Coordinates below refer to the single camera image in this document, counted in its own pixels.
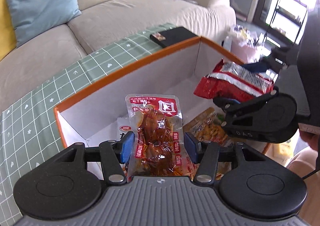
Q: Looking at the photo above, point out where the red chip bag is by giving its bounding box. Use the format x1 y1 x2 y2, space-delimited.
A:
194 60 273 101

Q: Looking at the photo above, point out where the clear red chicken snack pack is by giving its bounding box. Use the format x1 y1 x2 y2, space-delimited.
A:
125 94 190 177

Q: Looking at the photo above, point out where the person's right hand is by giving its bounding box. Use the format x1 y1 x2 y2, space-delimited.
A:
299 131 319 151

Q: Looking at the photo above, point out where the orange spicy snack packet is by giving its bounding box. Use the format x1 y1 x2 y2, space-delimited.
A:
183 107 234 180

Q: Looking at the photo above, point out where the white carrot stick packet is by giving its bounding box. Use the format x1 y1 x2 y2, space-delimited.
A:
116 117 132 140

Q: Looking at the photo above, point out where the orange cardboard box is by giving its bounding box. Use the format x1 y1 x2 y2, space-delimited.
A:
53 35 296 182

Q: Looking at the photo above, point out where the black metal shelf rack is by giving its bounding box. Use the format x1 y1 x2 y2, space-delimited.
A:
268 0 308 43

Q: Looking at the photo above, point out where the green grid tablecloth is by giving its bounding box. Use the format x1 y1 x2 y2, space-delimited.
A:
1 23 175 225

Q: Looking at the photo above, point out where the black phone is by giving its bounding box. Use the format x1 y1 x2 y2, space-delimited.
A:
150 27 197 48

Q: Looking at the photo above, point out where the beige fabric sofa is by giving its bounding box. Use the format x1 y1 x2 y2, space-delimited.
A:
1 0 236 110

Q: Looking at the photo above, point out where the yellow cushion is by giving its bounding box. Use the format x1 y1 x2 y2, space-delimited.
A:
0 0 17 61

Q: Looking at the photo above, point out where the light blue cushion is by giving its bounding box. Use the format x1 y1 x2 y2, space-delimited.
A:
6 0 81 47

